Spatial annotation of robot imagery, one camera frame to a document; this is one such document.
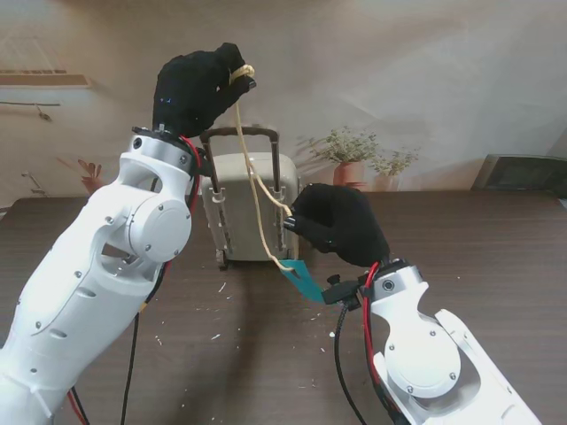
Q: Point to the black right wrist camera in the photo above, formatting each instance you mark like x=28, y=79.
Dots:
x=339, y=292

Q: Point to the printed backdrop cloth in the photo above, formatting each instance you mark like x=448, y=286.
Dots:
x=398, y=66

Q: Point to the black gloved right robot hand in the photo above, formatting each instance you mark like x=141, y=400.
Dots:
x=345, y=226

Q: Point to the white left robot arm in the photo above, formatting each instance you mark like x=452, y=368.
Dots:
x=88, y=288

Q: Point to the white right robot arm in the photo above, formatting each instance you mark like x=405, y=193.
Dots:
x=421, y=354

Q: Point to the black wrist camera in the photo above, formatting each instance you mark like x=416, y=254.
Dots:
x=339, y=292
x=204, y=164

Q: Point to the teal luggage tag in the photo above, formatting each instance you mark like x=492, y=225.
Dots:
x=303, y=279

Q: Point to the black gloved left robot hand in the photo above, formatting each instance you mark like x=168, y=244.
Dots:
x=190, y=93

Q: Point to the small beige suitcase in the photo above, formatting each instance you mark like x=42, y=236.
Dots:
x=235, y=212

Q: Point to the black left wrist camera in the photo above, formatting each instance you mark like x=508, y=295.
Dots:
x=204, y=164

